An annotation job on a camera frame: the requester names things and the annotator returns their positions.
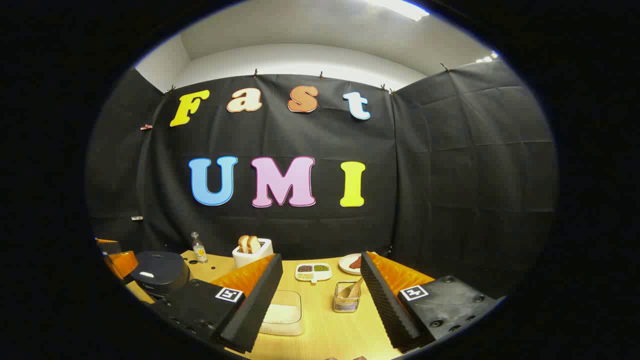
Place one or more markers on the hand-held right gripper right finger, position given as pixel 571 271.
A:
pixel 385 305

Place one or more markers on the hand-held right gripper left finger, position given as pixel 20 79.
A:
pixel 250 310

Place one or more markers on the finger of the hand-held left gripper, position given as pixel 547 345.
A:
pixel 109 247
pixel 122 264

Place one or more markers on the clear box of rice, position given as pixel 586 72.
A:
pixel 285 315

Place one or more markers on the black rice cooker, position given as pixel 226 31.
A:
pixel 157 270

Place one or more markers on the wooden spoon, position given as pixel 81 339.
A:
pixel 350 290

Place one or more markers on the white toaster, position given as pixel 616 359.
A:
pixel 250 260

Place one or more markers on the red meat slice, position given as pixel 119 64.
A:
pixel 356 263

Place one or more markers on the white round plate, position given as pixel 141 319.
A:
pixel 345 264

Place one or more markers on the toasted bread slice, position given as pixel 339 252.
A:
pixel 254 244
pixel 243 244

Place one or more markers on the white divided grain dish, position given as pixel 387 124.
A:
pixel 313 272

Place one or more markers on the small glass bottle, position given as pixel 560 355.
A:
pixel 199 252

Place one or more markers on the black backdrop cloth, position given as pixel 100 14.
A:
pixel 450 175

